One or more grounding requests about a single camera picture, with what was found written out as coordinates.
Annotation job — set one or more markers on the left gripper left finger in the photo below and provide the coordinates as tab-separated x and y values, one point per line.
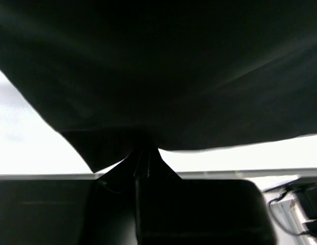
110	209

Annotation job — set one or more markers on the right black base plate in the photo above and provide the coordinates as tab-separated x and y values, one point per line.
304	193

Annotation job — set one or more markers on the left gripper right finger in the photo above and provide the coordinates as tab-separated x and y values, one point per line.
172	210

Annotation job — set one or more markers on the black shorts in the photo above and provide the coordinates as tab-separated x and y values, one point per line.
114	76

